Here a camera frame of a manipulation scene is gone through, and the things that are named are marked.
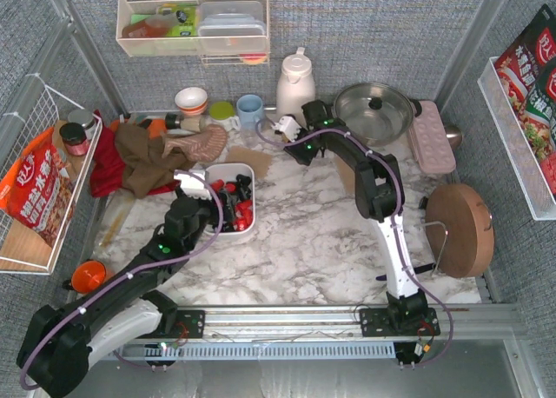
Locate dark lidded red jar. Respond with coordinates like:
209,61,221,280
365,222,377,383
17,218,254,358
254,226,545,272
59,123,89,156

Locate red cloth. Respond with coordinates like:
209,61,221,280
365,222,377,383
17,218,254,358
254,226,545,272
89,118,177,198

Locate green packet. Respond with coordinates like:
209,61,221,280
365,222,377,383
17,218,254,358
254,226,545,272
156,3,198,37

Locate brown cloth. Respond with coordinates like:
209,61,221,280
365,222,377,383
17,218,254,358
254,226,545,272
115,123,195,199

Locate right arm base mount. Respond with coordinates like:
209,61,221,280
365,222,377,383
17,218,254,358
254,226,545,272
359,308,440,337

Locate steel pot with lid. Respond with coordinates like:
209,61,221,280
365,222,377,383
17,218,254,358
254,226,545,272
333,83,423,147

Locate white orange striped bowl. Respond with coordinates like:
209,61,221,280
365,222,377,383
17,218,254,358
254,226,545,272
175,87,208,116

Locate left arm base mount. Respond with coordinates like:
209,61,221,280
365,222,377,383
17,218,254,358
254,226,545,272
140,309,206,341

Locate round wooden board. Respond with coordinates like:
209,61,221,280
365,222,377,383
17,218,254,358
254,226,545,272
425,183,494,279

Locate black coffee capsule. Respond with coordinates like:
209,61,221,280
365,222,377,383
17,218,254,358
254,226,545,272
233,174,252,202

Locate cream wall shelf basket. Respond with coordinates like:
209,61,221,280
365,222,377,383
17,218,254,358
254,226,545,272
116,0,270,64

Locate pink striped towel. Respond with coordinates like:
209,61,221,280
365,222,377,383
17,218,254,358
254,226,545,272
162,124,228,163

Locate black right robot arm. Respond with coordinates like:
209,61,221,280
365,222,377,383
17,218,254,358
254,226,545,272
271,100,428,333

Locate orange plastic cup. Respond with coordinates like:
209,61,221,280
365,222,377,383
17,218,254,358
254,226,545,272
69,260,114,295

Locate green lidded white cup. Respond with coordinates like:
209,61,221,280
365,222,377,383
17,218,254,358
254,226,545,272
208,101,241,132

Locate blue mug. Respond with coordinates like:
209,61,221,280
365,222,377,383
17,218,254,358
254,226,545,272
236,94,265,130

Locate clear plastic food containers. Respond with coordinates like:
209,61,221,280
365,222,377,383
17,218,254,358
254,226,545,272
196,0,267,55

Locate white right wall basket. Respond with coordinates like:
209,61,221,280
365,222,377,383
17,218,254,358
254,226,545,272
477,56,555,222

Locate white thermos jug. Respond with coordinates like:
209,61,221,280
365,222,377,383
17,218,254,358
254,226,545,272
276,47,316,126

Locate steel ladle bowl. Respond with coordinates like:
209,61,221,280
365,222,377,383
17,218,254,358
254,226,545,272
444,123,463,151

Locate pink egg tray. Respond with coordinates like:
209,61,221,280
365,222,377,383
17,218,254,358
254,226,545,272
407,100,456,175

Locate white plastic storage basket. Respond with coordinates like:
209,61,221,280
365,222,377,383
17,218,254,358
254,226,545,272
207,163,256,240

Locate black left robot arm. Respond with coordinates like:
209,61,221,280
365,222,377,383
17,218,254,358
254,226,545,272
17,171,223,397

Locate orange snack bag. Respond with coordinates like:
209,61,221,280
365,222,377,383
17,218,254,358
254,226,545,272
1,127,73,247

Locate tan scouring pad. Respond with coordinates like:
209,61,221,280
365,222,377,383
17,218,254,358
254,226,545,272
226,146,273,179
334,157,355,195

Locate glass jar lying down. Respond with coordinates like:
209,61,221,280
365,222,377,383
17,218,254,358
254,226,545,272
164,113,203,133

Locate red seasoning packet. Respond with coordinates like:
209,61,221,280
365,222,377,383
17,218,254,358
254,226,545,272
494,4,555,193

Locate white wire wall basket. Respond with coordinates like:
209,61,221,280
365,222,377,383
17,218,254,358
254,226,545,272
1,83,103,275

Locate silver lidded jar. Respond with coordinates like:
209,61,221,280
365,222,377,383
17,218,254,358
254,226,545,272
68,109,96,140

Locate clear glass cup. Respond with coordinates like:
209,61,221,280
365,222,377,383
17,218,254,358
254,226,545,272
240,128,261,149

